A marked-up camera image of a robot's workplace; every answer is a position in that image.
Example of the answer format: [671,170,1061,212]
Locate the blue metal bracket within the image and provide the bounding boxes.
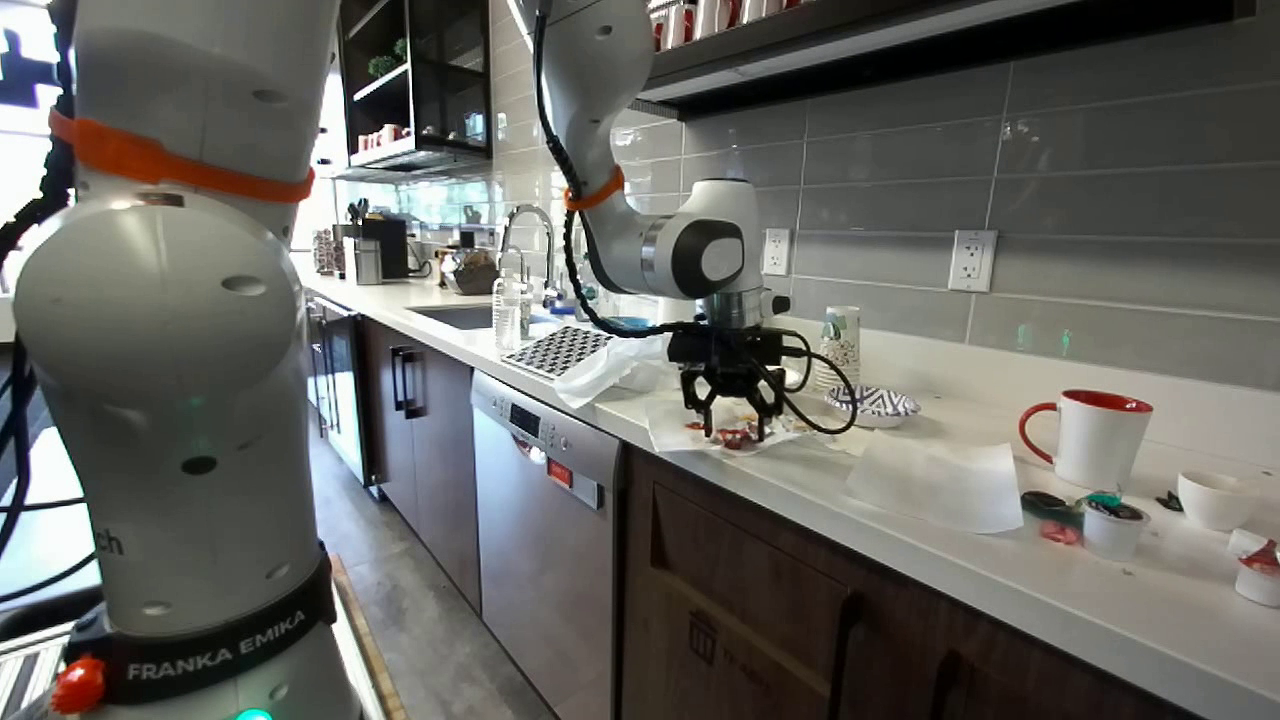
[0,28,64,114]

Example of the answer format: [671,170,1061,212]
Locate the patterned small dish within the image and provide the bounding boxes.
[818,384,925,434]

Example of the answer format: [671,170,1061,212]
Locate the clear soap bottle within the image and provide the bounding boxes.
[486,244,534,359]

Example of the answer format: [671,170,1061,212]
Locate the black open wall cabinet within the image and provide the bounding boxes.
[331,0,494,180]

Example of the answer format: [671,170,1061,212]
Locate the stainless steel dishwasher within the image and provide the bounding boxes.
[469,367,629,720]

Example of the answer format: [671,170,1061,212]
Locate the white cup green lid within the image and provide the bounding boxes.
[1077,487,1151,562]

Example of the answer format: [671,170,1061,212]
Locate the black white checkerboard board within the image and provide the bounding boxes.
[505,320,621,388]

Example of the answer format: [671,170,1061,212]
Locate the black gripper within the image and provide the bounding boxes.
[674,367,793,445]

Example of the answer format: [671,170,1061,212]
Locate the chrome sink faucet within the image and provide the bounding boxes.
[494,202,561,304]

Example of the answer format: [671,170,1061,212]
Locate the dark kettle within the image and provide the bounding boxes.
[448,242,505,301]

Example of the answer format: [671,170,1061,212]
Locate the black coffee machine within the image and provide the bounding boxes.
[339,212,417,288]

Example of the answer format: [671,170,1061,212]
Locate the white cup red mark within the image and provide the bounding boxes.
[1224,524,1280,614]

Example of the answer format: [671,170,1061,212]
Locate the white cloth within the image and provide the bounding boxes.
[548,338,674,413]

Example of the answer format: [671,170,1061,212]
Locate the stained white paper sheet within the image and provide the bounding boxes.
[642,395,816,460]

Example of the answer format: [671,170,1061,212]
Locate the dark wall shelf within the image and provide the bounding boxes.
[634,0,1257,114]

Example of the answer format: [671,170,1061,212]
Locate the red white mug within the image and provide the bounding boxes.
[1014,388,1157,496]

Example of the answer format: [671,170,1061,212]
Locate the plain white paper sheet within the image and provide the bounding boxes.
[848,438,1026,538]

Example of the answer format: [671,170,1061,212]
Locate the small white cup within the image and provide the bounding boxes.
[1170,467,1265,541]

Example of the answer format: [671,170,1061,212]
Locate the wooden trash cabinet door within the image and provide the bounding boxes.
[617,450,877,720]

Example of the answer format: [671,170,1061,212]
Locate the dark lower cabinet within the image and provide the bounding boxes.
[356,317,485,614]
[307,297,371,492]

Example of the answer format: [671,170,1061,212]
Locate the white wall outlet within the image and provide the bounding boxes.
[945,227,999,297]
[754,224,793,280]

